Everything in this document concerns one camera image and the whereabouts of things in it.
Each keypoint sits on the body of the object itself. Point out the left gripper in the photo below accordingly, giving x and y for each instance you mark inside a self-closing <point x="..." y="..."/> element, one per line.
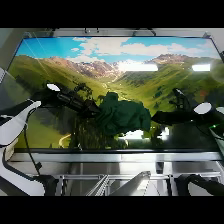
<point x="88" y="108"/>

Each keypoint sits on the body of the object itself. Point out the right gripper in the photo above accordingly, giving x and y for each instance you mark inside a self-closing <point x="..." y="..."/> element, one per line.
<point x="164" y="118"/>

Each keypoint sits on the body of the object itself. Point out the green T-shirt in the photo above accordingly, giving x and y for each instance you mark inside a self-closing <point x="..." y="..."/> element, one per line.
<point x="125" y="115"/>

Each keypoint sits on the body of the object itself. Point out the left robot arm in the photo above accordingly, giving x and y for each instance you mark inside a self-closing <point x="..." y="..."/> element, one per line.
<point x="12" y="128"/>

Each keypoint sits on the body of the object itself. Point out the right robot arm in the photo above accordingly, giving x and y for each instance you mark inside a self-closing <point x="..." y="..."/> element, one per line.
<point x="202" y="108"/>

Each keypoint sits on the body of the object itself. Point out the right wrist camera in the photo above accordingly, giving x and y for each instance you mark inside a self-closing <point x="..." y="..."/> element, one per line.
<point x="180" y="98"/>

